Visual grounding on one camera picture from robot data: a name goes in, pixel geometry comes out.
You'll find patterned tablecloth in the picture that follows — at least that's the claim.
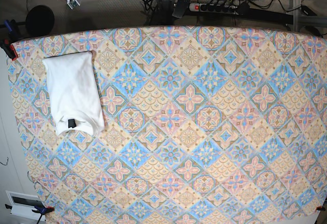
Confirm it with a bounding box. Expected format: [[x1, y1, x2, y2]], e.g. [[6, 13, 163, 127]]
[[7, 26, 326, 223]]

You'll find white wall outlet box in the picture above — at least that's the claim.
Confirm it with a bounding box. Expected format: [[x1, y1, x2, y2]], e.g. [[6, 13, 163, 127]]
[[5, 191, 43, 220]]

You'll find blue clamp lower left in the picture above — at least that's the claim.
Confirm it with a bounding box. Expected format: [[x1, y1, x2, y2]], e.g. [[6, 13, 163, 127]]
[[5, 204, 55, 215]]

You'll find white power strip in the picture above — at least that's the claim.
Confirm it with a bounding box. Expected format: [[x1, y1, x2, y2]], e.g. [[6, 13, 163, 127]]
[[189, 3, 236, 14]]

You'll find black remote control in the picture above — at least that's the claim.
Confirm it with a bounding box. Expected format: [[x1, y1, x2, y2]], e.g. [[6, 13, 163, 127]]
[[172, 0, 190, 18]]

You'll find black round stool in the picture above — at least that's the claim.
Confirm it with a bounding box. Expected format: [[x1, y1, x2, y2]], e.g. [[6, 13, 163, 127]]
[[25, 5, 55, 37]]

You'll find orange clamp lower right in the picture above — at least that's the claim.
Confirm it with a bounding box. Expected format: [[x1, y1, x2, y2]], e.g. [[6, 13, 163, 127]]
[[316, 206, 326, 211]]

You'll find white printed T-shirt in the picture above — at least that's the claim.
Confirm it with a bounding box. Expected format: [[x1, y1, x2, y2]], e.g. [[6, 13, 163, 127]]
[[42, 51, 105, 136]]

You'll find grey metal table leg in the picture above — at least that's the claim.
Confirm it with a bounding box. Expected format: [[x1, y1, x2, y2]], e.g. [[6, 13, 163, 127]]
[[290, 0, 326, 32]]

